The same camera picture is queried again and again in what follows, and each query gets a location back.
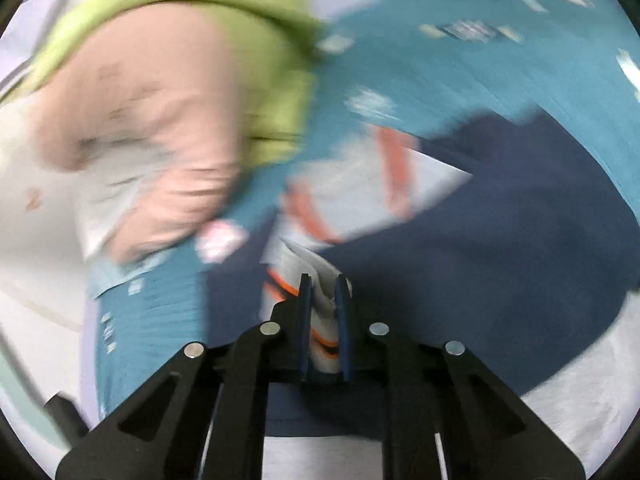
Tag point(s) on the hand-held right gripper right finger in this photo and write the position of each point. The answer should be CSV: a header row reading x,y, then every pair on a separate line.
x,y
343,332

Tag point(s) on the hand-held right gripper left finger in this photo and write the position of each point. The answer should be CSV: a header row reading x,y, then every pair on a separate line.
x,y
305,332

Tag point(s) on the navy white orange jacket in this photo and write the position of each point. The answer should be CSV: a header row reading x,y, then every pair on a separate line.
x,y
500,270

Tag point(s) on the white bed sheet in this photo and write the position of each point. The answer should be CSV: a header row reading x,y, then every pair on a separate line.
x,y
585,400

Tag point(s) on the light green cloth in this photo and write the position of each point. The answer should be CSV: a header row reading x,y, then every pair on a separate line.
x,y
280,75

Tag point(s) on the pale pink cloth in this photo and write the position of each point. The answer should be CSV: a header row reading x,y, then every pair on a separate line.
x,y
165,110

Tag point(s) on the teal printed blanket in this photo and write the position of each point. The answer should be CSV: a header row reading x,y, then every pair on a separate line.
x,y
450,75

